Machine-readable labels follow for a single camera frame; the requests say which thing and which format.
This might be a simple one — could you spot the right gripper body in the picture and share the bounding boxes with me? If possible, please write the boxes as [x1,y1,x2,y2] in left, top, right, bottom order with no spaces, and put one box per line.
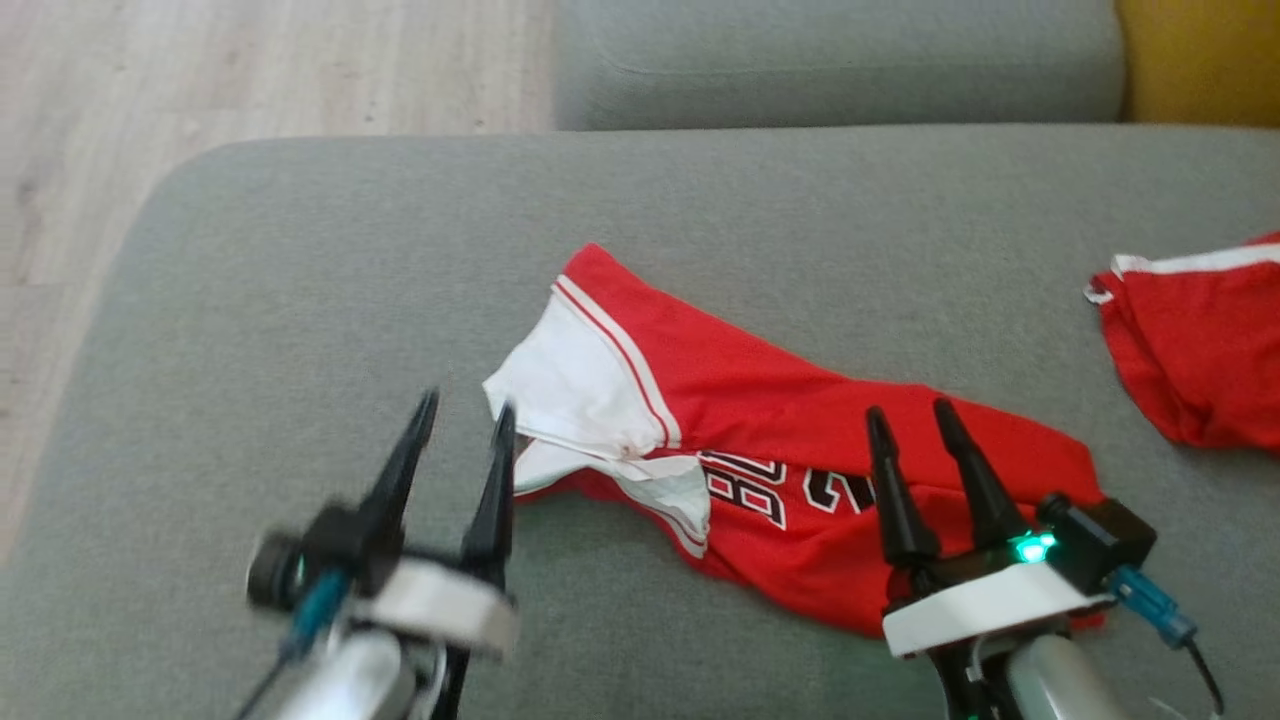
[883,533,1114,659]

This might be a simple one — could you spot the left blue plug cable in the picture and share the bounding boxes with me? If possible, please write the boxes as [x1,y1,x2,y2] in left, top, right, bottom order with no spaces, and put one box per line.
[235,568,353,720]

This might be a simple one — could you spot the large grey sofa seat cushion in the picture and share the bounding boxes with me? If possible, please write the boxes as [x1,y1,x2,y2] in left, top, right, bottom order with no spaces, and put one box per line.
[0,125,1280,720]

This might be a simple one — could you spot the yellow sofa backrest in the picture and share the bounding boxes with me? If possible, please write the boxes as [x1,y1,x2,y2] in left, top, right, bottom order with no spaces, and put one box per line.
[1115,0,1280,128]

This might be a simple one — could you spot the red shorts with white band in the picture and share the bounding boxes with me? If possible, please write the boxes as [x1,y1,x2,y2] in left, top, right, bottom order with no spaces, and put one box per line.
[1085,232,1280,453]

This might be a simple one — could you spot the blue plug cable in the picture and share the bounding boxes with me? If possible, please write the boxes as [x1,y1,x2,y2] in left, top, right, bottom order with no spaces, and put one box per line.
[1108,565,1227,717]
[235,568,353,720]

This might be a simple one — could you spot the right blue plug cable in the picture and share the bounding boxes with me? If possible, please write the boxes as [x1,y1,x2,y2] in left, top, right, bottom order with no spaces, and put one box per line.
[1108,565,1227,717]

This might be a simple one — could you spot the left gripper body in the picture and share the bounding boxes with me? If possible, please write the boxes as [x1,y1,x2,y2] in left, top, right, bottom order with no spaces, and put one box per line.
[372,550,518,659]

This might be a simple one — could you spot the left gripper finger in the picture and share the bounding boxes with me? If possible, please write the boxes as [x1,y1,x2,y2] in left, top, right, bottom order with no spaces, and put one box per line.
[355,388,441,561]
[460,403,518,589]

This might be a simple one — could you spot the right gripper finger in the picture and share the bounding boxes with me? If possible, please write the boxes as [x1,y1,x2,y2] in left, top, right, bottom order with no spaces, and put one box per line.
[932,397,1034,551]
[865,406,943,569]

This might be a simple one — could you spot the red basketball jersey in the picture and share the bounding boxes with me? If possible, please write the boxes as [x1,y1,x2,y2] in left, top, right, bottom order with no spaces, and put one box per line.
[483,243,1109,641]

